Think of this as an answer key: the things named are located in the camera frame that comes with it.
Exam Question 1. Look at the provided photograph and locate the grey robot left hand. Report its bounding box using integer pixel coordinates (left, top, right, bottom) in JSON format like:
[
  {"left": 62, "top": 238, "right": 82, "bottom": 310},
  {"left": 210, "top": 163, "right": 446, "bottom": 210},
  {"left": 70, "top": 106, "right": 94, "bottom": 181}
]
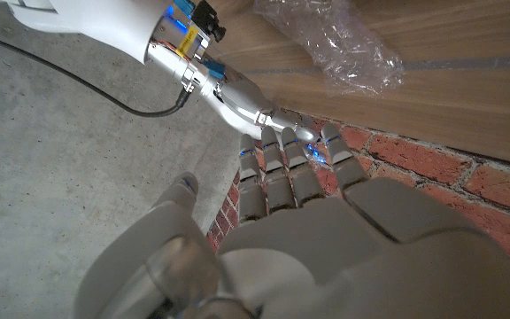
[{"left": 73, "top": 122, "right": 510, "bottom": 319}]

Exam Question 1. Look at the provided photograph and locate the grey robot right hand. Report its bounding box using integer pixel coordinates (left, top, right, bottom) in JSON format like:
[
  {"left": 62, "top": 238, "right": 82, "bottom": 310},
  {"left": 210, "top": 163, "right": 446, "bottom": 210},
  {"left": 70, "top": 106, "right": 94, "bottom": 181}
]
[{"left": 199, "top": 68, "right": 327, "bottom": 165}]

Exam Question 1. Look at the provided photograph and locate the clear plastic wrap sheet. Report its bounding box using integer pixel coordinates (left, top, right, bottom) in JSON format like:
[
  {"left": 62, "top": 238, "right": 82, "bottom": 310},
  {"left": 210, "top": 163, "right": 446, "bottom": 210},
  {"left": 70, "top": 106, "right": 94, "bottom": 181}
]
[{"left": 252, "top": 0, "right": 406, "bottom": 97}]

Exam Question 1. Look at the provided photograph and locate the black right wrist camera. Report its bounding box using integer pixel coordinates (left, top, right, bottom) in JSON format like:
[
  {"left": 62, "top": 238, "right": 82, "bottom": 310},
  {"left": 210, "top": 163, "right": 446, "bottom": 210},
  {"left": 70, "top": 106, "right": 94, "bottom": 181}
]
[{"left": 191, "top": 0, "right": 228, "bottom": 44}]

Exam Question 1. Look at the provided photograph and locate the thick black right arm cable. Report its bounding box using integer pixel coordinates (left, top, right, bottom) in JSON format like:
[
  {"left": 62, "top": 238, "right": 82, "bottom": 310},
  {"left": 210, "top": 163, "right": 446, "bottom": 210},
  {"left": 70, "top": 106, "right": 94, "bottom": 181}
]
[{"left": 0, "top": 28, "right": 193, "bottom": 119}]

